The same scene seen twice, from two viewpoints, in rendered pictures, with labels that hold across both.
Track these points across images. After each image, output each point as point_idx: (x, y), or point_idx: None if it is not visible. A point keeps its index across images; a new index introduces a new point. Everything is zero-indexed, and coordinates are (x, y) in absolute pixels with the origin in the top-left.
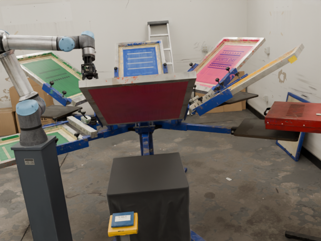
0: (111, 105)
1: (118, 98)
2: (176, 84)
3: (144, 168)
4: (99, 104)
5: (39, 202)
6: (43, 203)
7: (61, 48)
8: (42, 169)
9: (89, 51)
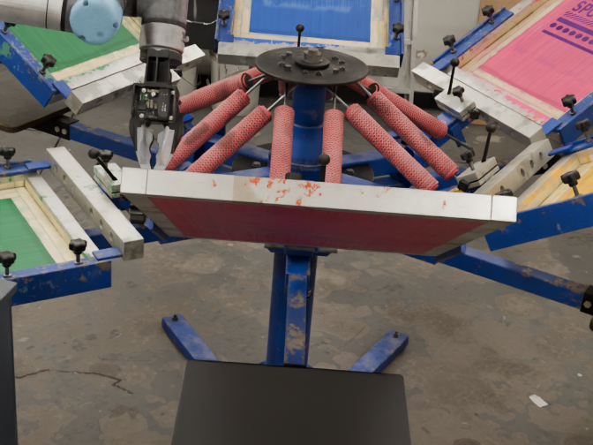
0: (212, 220)
1: (242, 215)
2: (445, 222)
3: (287, 425)
4: (172, 214)
5: None
6: None
7: (77, 31)
8: None
9: (167, 38)
